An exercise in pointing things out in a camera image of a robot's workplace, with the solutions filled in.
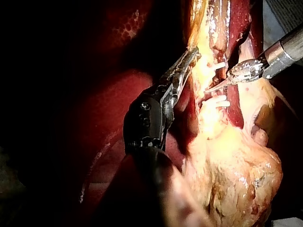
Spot right arm instrument jaw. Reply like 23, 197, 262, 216
204, 79, 232, 93

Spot right arm instrument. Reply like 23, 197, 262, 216
226, 40, 292, 85

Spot left arm instrument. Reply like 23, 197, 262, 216
123, 83, 178, 152

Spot left arm instrument jaw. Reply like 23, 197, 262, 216
169, 54, 202, 96
160, 46, 200, 86

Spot gallbladder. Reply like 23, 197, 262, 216
186, 0, 232, 97

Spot dark red liver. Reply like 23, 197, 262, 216
78, 0, 303, 227

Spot pale fatty tissue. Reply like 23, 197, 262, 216
181, 37, 284, 227

